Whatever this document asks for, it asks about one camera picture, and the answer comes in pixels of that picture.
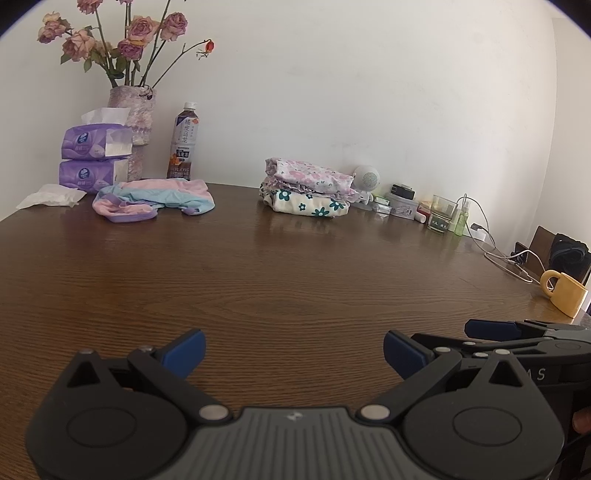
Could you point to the small white box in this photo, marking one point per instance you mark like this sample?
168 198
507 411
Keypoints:
382 208

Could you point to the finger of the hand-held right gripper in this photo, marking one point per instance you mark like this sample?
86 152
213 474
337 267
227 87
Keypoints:
508 346
489 328

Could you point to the brown wooden chair back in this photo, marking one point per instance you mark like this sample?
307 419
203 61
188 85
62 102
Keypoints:
540 244

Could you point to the crumpled white tissue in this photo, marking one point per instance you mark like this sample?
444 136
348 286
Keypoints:
51 196

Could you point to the black bag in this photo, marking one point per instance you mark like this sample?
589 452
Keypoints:
568 256

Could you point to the green spray bottle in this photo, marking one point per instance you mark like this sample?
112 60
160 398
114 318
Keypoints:
461 224

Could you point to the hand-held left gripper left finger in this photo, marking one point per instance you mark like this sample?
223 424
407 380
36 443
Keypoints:
187 350

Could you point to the green packet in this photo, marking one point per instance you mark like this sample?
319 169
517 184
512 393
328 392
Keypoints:
381 200

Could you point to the white robot-shaped speaker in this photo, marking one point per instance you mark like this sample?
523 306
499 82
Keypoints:
367 177

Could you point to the pink and blue pastel garment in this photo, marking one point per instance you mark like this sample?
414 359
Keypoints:
152 194

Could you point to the yellow mug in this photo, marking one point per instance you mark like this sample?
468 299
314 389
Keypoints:
568 295

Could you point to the red and white tube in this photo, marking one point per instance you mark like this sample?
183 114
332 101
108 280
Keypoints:
422 217

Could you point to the white charger plug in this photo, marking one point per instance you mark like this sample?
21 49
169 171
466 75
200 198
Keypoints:
479 233

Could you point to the dark charging device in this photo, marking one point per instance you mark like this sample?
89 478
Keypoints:
521 253

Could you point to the glass cup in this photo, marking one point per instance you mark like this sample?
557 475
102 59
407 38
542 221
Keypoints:
441 217

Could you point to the purple tissue pack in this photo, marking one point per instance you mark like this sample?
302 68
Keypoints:
83 173
83 143

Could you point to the yellowish packet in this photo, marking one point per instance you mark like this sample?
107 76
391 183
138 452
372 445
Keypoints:
424 206

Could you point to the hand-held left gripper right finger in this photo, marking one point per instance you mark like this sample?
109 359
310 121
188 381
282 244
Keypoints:
401 355

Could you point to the brown tea bottle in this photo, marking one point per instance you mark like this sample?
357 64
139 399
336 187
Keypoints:
183 138

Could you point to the person's right hand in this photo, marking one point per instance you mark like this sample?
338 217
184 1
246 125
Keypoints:
584 421

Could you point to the black charger adapter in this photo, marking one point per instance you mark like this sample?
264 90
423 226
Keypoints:
402 191

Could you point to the orange rosebud stem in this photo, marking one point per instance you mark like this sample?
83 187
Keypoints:
210 46

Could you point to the pink floral garment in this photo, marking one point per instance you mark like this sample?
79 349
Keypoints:
309 173

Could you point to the bunch of dried roses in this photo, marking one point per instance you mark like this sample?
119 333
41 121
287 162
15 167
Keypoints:
143 27

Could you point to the grey tin box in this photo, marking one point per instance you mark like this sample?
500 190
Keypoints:
401 210

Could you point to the cream teal-flowered folded cloth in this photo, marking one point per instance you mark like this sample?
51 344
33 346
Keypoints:
304 205

